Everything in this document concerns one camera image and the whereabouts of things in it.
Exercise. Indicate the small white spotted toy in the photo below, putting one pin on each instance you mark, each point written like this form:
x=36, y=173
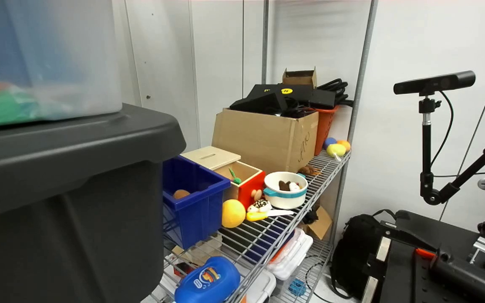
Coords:
x=263, y=205

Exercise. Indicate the wooden box red drawer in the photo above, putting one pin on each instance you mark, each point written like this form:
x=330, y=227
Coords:
x=246, y=180

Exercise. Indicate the large cardboard box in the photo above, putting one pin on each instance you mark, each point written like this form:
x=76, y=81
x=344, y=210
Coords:
x=268, y=141

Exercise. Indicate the brown monkey plush toy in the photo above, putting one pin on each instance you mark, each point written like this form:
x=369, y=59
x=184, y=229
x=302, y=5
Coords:
x=288, y=185

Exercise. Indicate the black parts pile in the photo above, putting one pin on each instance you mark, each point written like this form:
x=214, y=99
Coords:
x=293, y=99

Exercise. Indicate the yellow ball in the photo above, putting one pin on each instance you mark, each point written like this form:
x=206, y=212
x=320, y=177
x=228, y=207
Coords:
x=233, y=212

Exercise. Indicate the orange ball in bin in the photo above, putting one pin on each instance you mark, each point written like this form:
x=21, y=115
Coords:
x=181, y=194

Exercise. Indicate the blue plastic bin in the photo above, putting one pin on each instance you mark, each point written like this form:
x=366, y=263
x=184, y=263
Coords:
x=197, y=216

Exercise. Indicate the orange red bin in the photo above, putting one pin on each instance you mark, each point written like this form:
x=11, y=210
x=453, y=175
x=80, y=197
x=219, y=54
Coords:
x=325, y=116

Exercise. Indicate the small cardboard box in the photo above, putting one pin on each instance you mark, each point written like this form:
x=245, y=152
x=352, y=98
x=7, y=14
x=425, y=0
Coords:
x=300, y=77

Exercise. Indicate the white plastic container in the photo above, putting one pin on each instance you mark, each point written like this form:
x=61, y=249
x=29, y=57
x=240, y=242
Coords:
x=290, y=256

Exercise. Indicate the small blue spool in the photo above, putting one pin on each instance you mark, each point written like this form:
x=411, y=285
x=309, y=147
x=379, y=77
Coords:
x=297, y=286

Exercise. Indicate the black backpack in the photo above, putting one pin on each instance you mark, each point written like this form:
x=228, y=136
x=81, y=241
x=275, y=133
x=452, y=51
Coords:
x=359, y=259

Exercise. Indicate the dark grey storage tote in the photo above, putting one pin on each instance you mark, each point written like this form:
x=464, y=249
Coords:
x=81, y=207

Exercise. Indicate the black table with clamps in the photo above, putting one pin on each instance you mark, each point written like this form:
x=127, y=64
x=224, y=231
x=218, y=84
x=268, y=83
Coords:
x=433, y=261

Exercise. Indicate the clear plastic storage bin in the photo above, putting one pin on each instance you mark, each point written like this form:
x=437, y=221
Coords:
x=58, y=59

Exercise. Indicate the white bowl teal handle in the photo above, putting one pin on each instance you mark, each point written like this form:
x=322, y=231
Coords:
x=282, y=199

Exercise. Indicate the toy knife yellow handle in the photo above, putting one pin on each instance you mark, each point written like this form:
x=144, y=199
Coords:
x=255, y=214

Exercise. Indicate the black camera on stand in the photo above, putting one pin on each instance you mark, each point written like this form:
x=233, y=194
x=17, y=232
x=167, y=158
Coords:
x=425, y=88

